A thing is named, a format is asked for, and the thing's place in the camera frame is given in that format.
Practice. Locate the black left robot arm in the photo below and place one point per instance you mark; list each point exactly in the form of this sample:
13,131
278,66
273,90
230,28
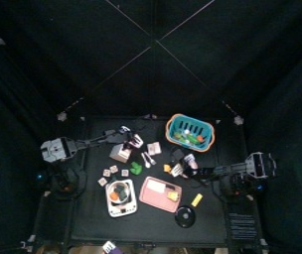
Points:
58,149

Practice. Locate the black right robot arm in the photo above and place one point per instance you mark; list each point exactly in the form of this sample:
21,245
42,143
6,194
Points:
257,164

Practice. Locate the small white sushi piece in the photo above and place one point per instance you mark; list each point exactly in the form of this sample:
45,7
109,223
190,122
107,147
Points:
113,169
124,172
107,172
103,181

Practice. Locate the dark green sushi piece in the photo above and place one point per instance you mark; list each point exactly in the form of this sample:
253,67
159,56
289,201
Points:
120,188

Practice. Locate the orange sushi piece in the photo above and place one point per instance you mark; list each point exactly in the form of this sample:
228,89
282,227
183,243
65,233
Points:
113,196

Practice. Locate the orange yellow toy food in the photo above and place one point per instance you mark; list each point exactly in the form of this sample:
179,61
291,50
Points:
167,168

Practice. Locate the white square box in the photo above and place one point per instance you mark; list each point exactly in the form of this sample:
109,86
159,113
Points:
154,148

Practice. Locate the white plastic fork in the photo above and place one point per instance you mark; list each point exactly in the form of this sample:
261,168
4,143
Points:
149,158

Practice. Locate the green toy vegetable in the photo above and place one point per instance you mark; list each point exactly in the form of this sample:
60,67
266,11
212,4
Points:
191,139

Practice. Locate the white plastic spoon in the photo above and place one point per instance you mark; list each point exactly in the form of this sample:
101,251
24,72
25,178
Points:
144,160

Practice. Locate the white toy bread slice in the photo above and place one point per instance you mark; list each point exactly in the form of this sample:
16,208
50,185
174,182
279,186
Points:
156,186

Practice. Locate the orange toy food piece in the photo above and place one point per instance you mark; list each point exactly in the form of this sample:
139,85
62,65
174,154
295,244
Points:
199,138

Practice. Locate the bright green toy leaf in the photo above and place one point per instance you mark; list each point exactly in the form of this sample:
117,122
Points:
135,168

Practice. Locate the yellow toy cheese piece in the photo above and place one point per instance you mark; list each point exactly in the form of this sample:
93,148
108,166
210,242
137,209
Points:
172,195

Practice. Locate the teal basket orange rim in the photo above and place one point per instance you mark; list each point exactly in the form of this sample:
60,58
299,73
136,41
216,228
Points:
190,132

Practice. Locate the white toy ball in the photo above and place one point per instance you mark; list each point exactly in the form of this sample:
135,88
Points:
186,131

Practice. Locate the yellow rectangular block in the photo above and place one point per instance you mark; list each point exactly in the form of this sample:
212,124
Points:
196,199

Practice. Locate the pink plastic tray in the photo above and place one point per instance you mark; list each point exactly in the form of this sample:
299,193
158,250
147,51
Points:
160,198

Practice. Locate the black round disc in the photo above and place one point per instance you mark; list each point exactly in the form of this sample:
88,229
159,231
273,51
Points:
184,216

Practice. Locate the round metal bowl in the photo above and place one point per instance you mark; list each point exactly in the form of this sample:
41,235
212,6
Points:
119,192

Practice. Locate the white and purple object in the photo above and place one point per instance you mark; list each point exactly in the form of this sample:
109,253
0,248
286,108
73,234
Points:
111,247

